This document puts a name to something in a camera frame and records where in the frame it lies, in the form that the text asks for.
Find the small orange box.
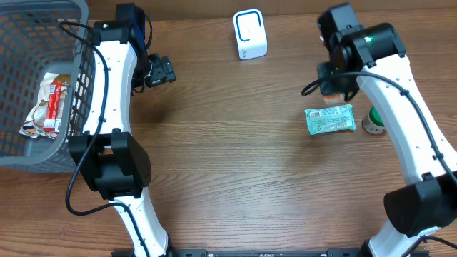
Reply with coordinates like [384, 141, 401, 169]
[323, 93, 345, 105]

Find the teal white tissue pack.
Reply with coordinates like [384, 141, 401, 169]
[304, 104, 356, 136]

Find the green lid jar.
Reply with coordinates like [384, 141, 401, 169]
[362, 106, 386, 134]

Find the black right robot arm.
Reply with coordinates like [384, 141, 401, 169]
[318, 21, 456, 256]

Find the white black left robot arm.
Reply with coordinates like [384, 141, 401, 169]
[65, 17, 177, 256]

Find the white barcode scanner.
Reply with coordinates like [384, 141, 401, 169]
[233, 9, 268, 60]

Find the red snack bar box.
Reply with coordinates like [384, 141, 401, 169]
[43, 81, 63, 132]

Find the grey plastic basket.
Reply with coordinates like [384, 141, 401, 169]
[1, 0, 95, 173]

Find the white crumpled snack wrapper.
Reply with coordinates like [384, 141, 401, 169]
[19, 73, 71, 139]

